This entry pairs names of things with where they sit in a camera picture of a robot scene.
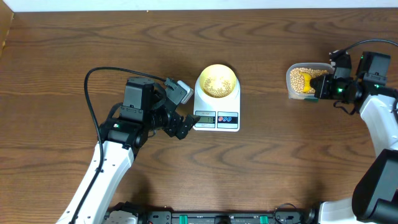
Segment pale yellow bowl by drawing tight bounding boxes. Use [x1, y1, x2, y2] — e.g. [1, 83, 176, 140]
[199, 64, 237, 92]

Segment black cable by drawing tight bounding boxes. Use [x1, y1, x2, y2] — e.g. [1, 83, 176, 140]
[70, 65, 167, 224]
[343, 38, 398, 52]

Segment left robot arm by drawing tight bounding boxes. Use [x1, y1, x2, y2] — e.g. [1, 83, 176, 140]
[58, 77, 199, 223]

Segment clear plastic container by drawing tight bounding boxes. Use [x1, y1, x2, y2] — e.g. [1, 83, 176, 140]
[286, 63, 334, 100]

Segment soybeans in container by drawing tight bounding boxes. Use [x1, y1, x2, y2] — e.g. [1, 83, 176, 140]
[290, 67, 328, 94]

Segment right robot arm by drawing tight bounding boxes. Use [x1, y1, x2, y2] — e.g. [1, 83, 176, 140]
[310, 50, 397, 223]

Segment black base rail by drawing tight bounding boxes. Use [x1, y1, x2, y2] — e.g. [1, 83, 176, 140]
[103, 203, 317, 224]

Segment soybeans in bowl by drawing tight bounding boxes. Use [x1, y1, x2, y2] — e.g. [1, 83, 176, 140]
[203, 77, 233, 98]

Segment yellow measuring scoop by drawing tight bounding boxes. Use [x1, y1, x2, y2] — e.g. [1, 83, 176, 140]
[299, 72, 312, 93]

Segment right black cable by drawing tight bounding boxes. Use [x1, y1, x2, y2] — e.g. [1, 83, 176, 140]
[343, 38, 398, 52]

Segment white digital kitchen scale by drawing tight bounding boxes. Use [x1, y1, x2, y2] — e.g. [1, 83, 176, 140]
[193, 74, 241, 132]

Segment left black cable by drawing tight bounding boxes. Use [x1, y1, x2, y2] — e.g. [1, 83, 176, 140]
[70, 65, 167, 224]

